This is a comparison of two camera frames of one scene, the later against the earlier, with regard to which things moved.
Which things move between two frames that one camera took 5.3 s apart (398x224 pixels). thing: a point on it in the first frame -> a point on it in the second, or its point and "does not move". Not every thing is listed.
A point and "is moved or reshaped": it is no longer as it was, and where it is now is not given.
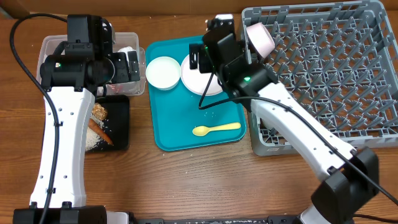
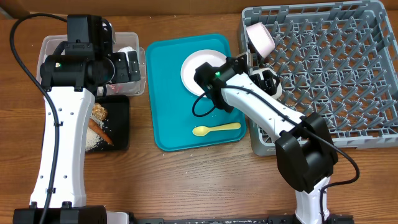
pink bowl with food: x=261 y=38 does not move
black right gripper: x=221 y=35 -> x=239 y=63
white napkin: x=126 y=49 does not move
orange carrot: x=102 y=134 does not move
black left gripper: x=123 y=74 does not move
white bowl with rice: x=163 y=73 is moved or reshaped
